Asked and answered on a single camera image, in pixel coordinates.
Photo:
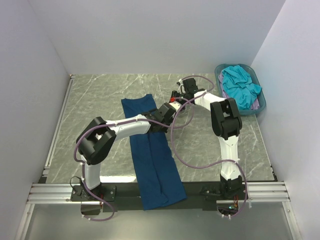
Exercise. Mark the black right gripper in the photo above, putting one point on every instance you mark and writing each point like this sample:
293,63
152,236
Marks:
175,95

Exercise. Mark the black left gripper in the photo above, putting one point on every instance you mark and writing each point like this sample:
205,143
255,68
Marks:
164,129

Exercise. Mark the dark blue printed t-shirt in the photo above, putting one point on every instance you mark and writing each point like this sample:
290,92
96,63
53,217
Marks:
158,179

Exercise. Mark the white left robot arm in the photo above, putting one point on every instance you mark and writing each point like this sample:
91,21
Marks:
95,142

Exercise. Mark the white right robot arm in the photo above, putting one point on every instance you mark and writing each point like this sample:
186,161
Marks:
226,124

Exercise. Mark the teal plastic laundry basket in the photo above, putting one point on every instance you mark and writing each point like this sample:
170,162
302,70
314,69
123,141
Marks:
260,98

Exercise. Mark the turquoise t-shirt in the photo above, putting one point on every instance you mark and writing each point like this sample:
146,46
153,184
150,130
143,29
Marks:
237,83

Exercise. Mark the black base crossbar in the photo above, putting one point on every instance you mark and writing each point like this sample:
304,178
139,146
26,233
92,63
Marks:
205,195

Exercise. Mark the aluminium frame rail front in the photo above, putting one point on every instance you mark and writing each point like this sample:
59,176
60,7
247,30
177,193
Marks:
60,193

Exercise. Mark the aluminium frame rail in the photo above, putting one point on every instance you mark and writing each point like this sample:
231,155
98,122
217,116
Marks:
60,193
48,161

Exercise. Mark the aluminium frame rail left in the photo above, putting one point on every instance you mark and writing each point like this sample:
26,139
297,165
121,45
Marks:
48,161

